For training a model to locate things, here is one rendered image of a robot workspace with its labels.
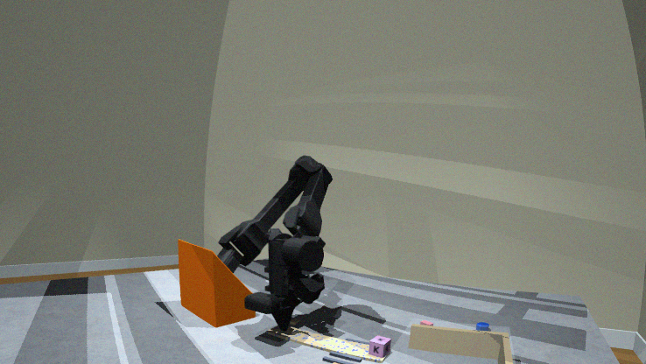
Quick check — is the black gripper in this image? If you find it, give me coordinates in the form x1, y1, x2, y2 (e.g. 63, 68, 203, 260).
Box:
244, 263, 303, 332

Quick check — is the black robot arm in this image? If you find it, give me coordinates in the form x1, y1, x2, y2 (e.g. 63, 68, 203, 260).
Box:
218, 155, 333, 305

